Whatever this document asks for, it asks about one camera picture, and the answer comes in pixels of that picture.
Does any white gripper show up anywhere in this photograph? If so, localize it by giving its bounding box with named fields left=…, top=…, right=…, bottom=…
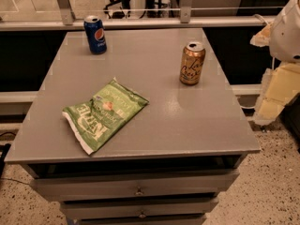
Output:
left=250, top=0, right=300, bottom=126

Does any orange LaCroix can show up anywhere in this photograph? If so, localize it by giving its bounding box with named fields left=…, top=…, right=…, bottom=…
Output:
left=179, top=40, right=206, bottom=85

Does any blue Pepsi can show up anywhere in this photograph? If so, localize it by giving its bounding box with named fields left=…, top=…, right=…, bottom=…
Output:
left=83, top=15, right=107, bottom=54

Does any grey drawer cabinet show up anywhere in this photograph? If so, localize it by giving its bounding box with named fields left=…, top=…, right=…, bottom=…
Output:
left=7, top=28, right=260, bottom=225

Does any upper grey drawer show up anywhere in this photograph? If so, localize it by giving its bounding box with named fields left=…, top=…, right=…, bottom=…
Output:
left=30, top=169, right=239, bottom=202

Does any grey drawer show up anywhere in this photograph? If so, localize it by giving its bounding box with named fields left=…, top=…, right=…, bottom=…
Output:
left=30, top=169, right=239, bottom=202
left=60, top=198, right=218, bottom=219

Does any lower grey drawer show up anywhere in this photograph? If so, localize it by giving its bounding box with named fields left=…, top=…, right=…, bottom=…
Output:
left=60, top=198, right=218, bottom=219

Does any green Kettle chips bag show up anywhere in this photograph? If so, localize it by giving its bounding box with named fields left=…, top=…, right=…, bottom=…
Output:
left=62, top=78, right=149, bottom=155

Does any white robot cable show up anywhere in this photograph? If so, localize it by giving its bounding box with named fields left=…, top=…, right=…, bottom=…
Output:
left=253, top=13, right=270, bottom=26

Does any metal railing frame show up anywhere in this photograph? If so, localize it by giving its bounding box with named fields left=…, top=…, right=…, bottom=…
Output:
left=0, top=0, right=288, bottom=31

